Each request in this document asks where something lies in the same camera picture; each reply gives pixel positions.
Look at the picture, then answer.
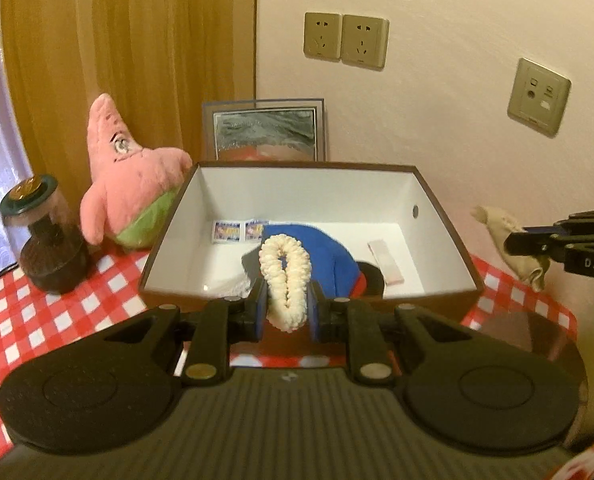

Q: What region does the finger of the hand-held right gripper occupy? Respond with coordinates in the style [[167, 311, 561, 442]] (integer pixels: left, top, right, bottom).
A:
[[552, 206, 594, 241], [503, 227, 578, 263]]

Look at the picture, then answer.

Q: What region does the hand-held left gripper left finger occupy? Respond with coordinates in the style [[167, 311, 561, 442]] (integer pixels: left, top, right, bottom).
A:
[[102, 276, 269, 387]]

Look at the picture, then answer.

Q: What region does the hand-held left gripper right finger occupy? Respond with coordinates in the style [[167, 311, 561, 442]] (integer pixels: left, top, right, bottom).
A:
[[307, 279, 478, 386]]

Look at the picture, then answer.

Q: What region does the beige cloth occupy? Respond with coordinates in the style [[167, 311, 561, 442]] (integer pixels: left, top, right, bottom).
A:
[[471, 205, 548, 292]]

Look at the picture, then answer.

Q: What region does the white fluffy scrunchie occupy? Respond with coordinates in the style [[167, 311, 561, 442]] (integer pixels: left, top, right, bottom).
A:
[[258, 232, 312, 334]]

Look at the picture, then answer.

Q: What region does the blue plush toy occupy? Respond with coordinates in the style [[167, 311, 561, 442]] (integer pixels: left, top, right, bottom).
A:
[[240, 223, 388, 298]]

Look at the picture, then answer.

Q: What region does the brown box white inside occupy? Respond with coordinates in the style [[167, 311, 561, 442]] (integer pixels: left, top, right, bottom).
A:
[[138, 160, 485, 328]]

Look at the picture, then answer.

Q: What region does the small printed sticker packet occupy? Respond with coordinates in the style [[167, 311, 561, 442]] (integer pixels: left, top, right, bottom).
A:
[[212, 219, 243, 244], [244, 218, 271, 242]]

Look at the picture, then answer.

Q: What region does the pink starfish plush toy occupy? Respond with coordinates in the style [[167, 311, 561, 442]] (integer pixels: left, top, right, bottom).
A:
[[80, 92, 194, 252]]

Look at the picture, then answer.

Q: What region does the red white checkered tablecloth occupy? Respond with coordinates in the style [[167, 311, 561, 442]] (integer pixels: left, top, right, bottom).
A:
[[0, 245, 578, 461]]

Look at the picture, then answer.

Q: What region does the glass jar green lid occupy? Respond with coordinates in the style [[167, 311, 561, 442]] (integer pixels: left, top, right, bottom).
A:
[[0, 174, 92, 295]]

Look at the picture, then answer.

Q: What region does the yellow curtain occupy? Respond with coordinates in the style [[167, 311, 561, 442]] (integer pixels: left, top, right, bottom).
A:
[[0, 0, 259, 241]]

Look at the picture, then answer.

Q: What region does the beige wall data socket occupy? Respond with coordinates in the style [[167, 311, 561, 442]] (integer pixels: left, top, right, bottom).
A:
[[507, 57, 572, 137]]

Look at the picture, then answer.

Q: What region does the glass picture frame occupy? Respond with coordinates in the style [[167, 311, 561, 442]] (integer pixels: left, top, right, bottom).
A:
[[202, 97, 330, 162]]

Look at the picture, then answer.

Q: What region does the beige wall power socket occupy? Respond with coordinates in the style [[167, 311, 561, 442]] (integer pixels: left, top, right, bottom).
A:
[[341, 14, 391, 71], [303, 11, 344, 62]]

